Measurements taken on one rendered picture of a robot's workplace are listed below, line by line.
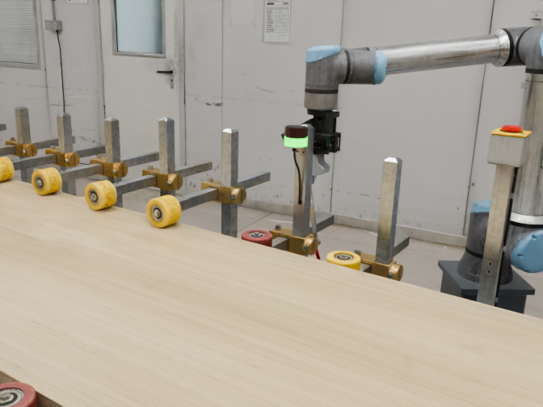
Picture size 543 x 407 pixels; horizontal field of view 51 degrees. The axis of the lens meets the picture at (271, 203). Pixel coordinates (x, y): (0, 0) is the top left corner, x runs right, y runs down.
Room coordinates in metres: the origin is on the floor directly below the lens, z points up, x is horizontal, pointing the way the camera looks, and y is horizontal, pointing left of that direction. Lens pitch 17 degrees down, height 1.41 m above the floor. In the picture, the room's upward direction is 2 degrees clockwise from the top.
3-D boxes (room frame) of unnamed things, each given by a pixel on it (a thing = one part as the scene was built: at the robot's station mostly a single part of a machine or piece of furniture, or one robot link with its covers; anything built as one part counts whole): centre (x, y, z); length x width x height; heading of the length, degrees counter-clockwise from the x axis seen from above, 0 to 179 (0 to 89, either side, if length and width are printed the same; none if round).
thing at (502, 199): (1.23, -0.51, 0.93); 0.05 x 0.05 x 0.45; 57
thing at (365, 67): (1.61, -0.23, 1.33); 0.12 x 0.12 x 0.09; 13
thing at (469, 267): (1.91, -0.77, 0.65); 0.19 x 0.19 x 0.10
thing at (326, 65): (1.58, -0.13, 1.32); 0.10 x 0.09 x 0.12; 103
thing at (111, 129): (1.92, 0.55, 0.88); 0.04 x 0.04 x 0.48; 57
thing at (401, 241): (1.43, -0.28, 0.83); 0.44 x 0.03 x 0.04; 147
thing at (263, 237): (1.40, 0.04, 0.85); 0.08 x 0.08 x 0.11
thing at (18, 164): (2.08, 0.78, 0.95); 0.50 x 0.04 x 0.04; 147
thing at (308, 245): (1.52, -0.06, 0.85); 0.14 x 0.06 x 0.05; 57
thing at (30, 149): (2.20, 0.98, 0.95); 0.14 x 0.06 x 0.05; 57
